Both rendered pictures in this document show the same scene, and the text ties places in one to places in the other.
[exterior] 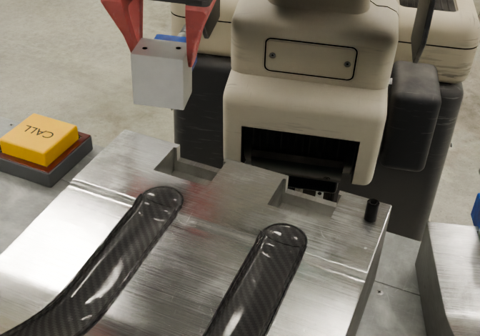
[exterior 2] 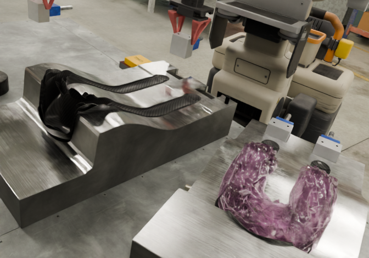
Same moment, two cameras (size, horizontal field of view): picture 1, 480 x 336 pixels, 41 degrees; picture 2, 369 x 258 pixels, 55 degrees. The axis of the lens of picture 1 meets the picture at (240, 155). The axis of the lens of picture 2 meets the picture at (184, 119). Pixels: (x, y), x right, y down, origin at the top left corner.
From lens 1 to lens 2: 0.41 m
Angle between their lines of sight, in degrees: 16
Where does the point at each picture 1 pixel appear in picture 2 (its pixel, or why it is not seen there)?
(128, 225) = (148, 80)
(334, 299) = (197, 113)
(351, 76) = (266, 83)
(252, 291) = (174, 105)
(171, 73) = (183, 44)
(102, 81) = not seen: hidden behind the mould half
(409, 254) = not seen: hidden behind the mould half
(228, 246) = (174, 93)
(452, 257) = (252, 128)
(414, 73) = (304, 98)
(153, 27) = not seen: hidden behind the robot
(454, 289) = (245, 134)
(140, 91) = (172, 48)
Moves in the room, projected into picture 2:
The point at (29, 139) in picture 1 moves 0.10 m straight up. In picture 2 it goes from (134, 60) to (138, 27)
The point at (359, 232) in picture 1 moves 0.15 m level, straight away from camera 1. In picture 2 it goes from (219, 104) to (251, 88)
